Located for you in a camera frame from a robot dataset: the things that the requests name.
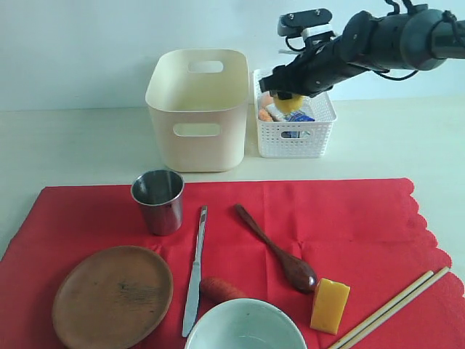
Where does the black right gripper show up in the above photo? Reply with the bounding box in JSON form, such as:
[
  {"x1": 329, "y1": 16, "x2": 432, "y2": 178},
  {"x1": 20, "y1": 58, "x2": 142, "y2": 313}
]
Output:
[{"x1": 259, "y1": 39, "x2": 367, "y2": 100}]

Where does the brown egg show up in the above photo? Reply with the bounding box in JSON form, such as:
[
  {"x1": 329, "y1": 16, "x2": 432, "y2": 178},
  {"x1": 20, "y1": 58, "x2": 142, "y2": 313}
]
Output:
[{"x1": 260, "y1": 94, "x2": 274, "y2": 108}]

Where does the yellow lemon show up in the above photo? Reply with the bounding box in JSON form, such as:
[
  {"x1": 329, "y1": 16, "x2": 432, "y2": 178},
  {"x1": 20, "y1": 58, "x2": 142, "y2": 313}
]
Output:
[{"x1": 273, "y1": 95, "x2": 304, "y2": 115}]

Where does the orange fried chicken piece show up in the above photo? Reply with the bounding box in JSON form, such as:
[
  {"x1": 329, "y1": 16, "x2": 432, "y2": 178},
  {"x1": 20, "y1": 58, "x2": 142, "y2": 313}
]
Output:
[{"x1": 258, "y1": 108, "x2": 274, "y2": 122}]

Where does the small blue milk carton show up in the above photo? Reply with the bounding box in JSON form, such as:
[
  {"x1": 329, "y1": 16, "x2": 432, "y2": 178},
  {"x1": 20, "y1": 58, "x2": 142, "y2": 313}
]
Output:
[{"x1": 281, "y1": 109, "x2": 315, "y2": 122}]

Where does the yellow cheese wedge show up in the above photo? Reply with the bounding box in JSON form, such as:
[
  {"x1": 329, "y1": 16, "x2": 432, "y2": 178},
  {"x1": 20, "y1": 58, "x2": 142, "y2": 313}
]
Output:
[{"x1": 310, "y1": 278, "x2": 351, "y2": 335}]

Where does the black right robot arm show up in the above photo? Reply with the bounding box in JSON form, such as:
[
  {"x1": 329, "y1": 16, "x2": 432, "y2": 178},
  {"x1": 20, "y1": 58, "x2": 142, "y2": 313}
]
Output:
[{"x1": 259, "y1": 1, "x2": 464, "y2": 100}]

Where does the white perforated plastic basket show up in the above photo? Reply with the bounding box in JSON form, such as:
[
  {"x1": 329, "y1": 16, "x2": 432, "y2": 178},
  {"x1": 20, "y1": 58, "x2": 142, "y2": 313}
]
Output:
[{"x1": 251, "y1": 68, "x2": 336, "y2": 159}]

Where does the cream plastic bin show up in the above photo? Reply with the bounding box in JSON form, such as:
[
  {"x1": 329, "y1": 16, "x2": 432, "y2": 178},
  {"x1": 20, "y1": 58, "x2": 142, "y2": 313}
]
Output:
[{"x1": 145, "y1": 49, "x2": 249, "y2": 172}]

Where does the stainless steel cup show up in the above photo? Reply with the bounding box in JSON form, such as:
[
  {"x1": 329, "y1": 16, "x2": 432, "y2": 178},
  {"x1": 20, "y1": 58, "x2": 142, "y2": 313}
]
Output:
[{"x1": 130, "y1": 169, "x2": 185, "y2": 236}]

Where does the red paper table mat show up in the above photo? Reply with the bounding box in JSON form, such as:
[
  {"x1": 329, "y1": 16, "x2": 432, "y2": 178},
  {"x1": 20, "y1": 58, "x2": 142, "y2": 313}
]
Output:
[{"x1": 1, "y1": 179, "x2": 451, "y2": 348}]

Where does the dark wooden spoon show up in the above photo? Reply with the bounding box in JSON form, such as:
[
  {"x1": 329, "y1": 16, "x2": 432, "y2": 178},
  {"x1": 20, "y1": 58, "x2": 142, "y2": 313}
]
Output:
[{"x1": 234, "y1": 204, "x2": 318, "y2": 294}]

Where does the orange carrot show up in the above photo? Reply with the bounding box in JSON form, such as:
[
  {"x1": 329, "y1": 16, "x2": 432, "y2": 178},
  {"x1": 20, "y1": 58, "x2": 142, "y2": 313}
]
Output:
[{"x1": 200, "y1": 277, "x2": 248, "y2": 304}]

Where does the silver table knife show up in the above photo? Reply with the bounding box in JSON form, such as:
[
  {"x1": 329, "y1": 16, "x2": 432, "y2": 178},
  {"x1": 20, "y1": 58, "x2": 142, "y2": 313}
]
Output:
[{"x1": 182, "y1": 206, "x2": 208, "y2": 338}]

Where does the white ceramic bowl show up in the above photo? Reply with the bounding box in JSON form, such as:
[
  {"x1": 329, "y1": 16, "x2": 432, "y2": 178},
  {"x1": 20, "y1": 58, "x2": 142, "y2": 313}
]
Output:
[{"x1": 185, "y1": 298, "x2": 307, "y2": 349}]

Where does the upper wooden chopstick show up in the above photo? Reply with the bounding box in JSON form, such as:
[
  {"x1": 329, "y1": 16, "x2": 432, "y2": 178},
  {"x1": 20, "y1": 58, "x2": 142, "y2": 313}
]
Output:
[{"x1": 329, "y1": 270, "x2": 434, "y2": 349}]

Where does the wooden chopstick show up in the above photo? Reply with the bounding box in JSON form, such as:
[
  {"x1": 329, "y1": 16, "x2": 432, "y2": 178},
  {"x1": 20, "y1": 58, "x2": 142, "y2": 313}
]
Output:
[
  {"x1": 329, "y1": 270, "x2": 434, "y2": 349},
  {"x1": 340, "y1": 266, "x2": 450, "y2": 348}
]

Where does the lower wooden chopstick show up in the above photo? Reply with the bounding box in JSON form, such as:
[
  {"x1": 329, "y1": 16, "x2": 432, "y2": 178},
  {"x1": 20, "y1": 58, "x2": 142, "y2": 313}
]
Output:
[{"x1": 340, "y1": 266, "x2": 450, "y2": 348}]

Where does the brown wooden plate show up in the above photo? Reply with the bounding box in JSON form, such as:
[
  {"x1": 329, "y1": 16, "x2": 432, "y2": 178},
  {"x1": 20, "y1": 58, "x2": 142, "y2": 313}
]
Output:
[{"x1": 52, "y1": 246, "x2": 174, "y2": 348}]

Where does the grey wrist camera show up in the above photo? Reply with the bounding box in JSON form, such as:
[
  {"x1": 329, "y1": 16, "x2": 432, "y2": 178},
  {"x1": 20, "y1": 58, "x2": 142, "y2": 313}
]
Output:
[{"x1": 277, "y1": 8, "x2": 333, "y2": 39}]

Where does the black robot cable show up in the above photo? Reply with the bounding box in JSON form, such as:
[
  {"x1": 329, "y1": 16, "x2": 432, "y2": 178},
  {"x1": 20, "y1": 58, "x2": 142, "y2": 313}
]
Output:
[{"x1": 283, "y1": 0, "x2": 422, "y2": 81}]

